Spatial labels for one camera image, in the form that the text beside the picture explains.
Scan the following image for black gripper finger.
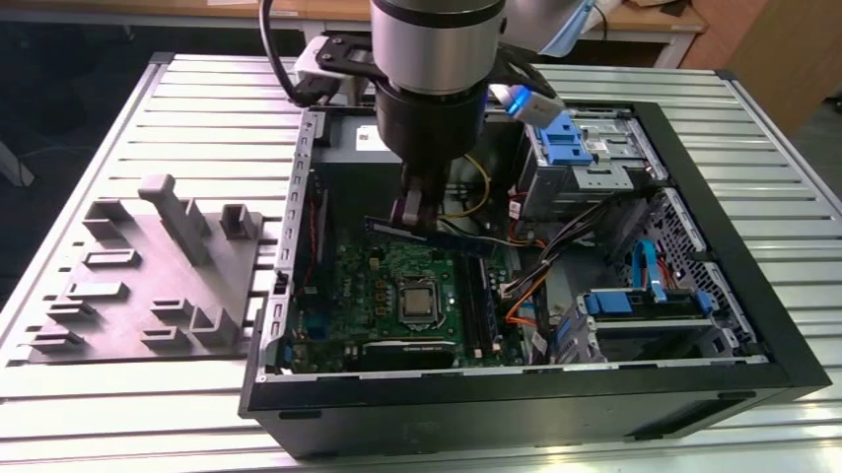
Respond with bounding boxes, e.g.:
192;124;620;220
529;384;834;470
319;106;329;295
391;165;423;229
420;160;453;236

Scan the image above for RAM slot white clips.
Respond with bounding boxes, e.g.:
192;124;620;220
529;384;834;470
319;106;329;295
465;253;493;357

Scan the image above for grey power supply unit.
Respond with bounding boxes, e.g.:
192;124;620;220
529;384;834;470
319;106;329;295
315;115;441;245

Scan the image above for black CPU socket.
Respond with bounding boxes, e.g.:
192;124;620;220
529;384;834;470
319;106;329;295
392;273;447;333

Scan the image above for silver CPU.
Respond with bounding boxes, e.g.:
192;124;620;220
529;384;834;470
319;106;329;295
400;287;437;317

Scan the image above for green motherboard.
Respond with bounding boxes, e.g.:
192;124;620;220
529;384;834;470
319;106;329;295
288;239;531;372

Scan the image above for blue drive carrier latch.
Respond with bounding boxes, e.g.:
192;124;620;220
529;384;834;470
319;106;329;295
535;117;592;167

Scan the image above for metal drive cage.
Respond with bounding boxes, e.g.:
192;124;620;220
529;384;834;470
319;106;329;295
517;108;666;226
571;285;771;369

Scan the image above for pale blue teach pendant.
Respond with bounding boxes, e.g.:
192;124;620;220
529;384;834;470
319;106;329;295
538;0;598;55

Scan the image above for black graphics card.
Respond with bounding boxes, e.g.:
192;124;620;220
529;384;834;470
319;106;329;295
357;336;456;372

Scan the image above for blue carrier hard disk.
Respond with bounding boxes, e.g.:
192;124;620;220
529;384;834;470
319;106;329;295
578;288;718;326

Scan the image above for grey parts rack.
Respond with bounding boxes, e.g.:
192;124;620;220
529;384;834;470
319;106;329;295
5;172;281;369

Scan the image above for black open PC case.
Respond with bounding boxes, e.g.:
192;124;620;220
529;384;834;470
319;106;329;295
236;96;831;459

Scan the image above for wooden desk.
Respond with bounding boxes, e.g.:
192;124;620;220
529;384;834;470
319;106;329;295
0;0;708;70

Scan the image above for wooden cabinet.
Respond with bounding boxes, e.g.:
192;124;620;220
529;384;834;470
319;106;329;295
680;0;842;134

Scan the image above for yellow power wire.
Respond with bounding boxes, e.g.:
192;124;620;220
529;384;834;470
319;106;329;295
437;153;492;219

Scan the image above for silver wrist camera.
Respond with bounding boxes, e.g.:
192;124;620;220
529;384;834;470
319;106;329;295
489;83;568;127
293;36;347;83

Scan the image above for black cable bundle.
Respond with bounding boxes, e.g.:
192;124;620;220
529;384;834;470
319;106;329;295
503;194;636;297

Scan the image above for orange red wire bundle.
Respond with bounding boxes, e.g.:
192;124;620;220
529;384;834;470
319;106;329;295
504;294;551;326

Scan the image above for blue SATA cable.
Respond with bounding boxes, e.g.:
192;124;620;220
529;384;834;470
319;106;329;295
628;239;671;303

